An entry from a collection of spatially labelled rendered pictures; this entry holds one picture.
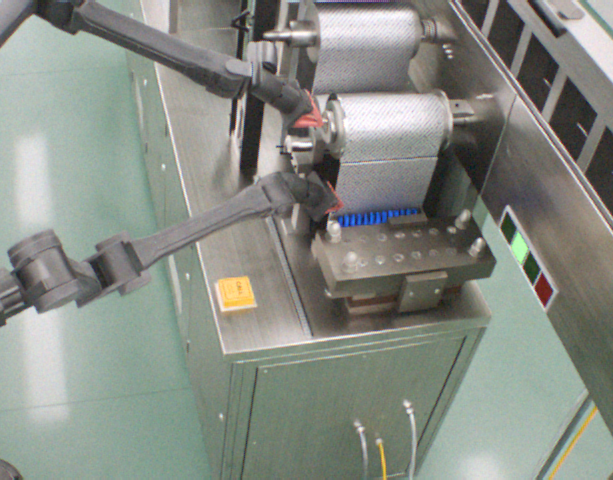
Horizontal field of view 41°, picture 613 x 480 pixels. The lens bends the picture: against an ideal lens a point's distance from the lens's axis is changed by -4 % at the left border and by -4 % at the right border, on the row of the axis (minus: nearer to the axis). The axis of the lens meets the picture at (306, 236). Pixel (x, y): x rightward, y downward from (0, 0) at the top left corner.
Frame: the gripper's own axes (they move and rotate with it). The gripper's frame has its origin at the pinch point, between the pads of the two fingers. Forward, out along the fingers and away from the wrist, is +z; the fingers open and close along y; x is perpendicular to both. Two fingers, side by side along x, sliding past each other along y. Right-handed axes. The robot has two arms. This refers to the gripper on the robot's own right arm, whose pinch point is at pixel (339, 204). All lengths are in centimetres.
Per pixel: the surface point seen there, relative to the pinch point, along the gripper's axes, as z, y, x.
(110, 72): 72, -207, -98
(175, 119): -3, -60, -28
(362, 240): 4.2, 8.9, -1.7
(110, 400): 22, -27, -117
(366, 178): -0.7, 1.0, 9.5
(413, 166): 6.6, 2.9, 18.0
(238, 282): -13.1, 4.4, -26.1
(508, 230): 12.8, 28.4, 25.4
